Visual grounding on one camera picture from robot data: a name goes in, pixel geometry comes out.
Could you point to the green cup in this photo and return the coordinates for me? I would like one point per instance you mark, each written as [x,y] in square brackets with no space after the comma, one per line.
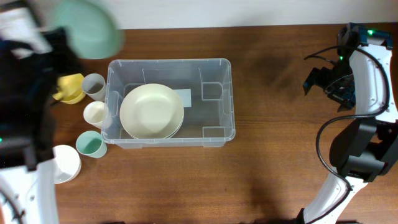
[91,144]

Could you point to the light green bowl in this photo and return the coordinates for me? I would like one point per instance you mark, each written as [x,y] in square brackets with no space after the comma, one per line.
[92,30]

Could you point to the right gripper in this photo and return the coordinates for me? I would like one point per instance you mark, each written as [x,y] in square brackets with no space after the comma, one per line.
[346,98]

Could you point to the white bowl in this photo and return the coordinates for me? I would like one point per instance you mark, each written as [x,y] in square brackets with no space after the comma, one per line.
[67,163]

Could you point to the yellow bowl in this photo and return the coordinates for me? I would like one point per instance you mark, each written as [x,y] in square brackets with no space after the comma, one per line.
[69,89]

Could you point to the clear plastic storage container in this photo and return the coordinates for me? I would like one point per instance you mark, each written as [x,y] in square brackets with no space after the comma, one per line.
[208,123]

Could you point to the white label sticker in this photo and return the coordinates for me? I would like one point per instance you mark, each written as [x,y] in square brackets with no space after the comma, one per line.
[186,97]

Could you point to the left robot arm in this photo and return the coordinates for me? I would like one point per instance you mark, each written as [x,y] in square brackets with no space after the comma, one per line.
[32,62]

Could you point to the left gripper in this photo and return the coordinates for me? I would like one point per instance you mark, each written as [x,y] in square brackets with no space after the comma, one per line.
[53,50]

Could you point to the grey cup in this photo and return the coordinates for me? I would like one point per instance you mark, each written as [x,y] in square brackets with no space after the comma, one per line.
[94,86]

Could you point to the cream cup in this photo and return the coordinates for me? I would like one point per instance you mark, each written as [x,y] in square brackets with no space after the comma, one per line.
[93,114]

